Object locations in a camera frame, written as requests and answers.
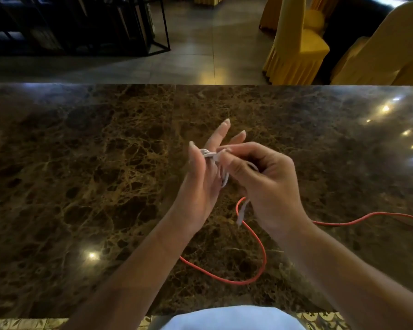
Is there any person's white shirt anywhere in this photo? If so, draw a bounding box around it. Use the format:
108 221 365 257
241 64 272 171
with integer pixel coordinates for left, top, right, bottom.
160 305 307 330

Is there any person's right hand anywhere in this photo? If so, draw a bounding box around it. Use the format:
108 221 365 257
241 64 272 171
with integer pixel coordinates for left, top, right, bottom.
217 142 312 237

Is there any person's left hand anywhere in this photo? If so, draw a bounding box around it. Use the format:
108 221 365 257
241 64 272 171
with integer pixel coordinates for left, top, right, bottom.
165 118 247 234

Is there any red charging cable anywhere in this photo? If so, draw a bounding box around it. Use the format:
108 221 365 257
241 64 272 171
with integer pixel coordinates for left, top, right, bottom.
179 197 413 285

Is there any person's right forearm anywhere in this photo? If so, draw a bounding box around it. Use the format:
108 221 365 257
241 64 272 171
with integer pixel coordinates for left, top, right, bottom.
272 216 413 330

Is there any person's left forearm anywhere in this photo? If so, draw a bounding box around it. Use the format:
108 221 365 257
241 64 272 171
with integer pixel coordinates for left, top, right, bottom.
60 213 200 330

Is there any black metal shelf rack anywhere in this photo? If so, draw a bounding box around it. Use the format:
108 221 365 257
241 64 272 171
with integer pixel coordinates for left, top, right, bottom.
0 0 171 57

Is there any white charging cable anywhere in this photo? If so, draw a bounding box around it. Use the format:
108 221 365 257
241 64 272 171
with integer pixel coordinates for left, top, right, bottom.
199 148 259 227

